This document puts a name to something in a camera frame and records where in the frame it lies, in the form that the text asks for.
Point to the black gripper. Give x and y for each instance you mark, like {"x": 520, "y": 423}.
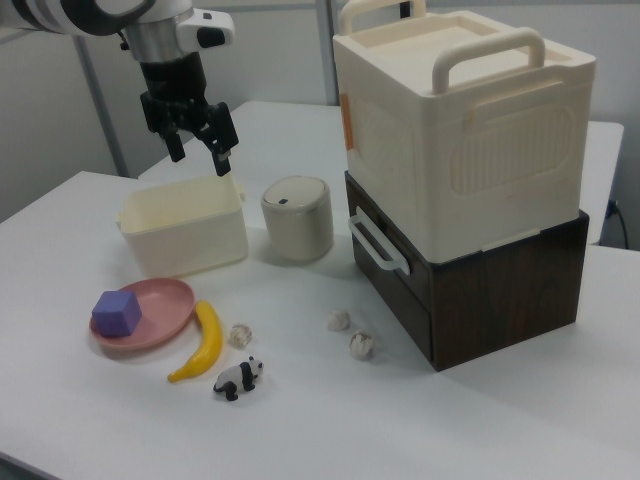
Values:
{"x": 172, "y": 82}

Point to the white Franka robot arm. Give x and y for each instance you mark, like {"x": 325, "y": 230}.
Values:
{"x": 60, "y": 12}

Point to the dark wood drawer cabinet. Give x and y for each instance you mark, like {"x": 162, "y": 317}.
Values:
{"x": 505, "y": 300}

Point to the cream rectangular plastic bin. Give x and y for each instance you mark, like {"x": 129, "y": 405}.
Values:
{"x": 190, "y": 235}

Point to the small beige trash can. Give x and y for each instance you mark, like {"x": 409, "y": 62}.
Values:
{"x": 297, "y": 227}

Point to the orange tape strip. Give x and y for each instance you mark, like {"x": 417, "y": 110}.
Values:
{"x": 348, "y": 122}

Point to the pink plate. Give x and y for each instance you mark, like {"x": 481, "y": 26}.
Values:
{"x": 162, "y": 310}

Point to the purple cube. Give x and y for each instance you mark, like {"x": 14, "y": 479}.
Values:
{"x": 115, "y": 312}

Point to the yellow toy banana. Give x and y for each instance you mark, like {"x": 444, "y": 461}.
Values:
{"x": 210, "y": 335}

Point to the beige toy garlic bulb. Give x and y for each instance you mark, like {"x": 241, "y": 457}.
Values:
{"x": 361, "y": 345}
{"x": 241, "y": 335}
{"x": 338, "y": 320}

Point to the black white panda figure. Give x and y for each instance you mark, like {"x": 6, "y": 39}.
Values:
{"x": 240, "y": 377}

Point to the cream plastic storage box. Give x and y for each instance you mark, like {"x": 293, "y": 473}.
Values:
{"x": 465, "y": 150}

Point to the slanted grey metal frame post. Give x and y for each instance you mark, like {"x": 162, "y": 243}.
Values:
{"x": 100, "y": 100}

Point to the upright grey metal frame post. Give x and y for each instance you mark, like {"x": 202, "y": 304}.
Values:
{"x": 330, "y": 65}

